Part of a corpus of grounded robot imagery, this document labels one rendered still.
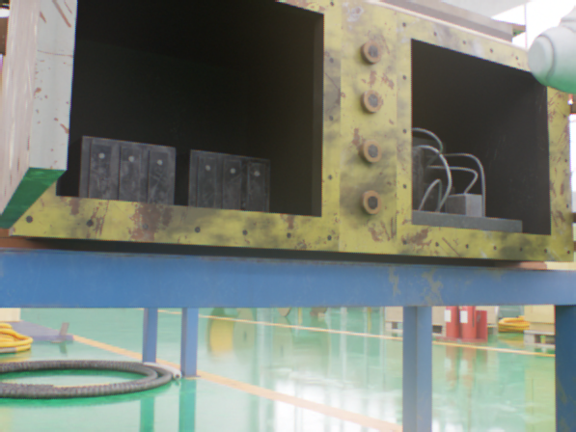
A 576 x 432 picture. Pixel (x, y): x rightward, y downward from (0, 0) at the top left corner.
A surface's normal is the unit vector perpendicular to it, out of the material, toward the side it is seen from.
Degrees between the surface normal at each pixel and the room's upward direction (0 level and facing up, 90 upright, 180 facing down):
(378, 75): 90
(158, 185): 90
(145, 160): 90
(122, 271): 90
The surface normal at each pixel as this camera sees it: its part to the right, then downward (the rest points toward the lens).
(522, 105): -0.84, -0.07
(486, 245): 0.54, -0.08
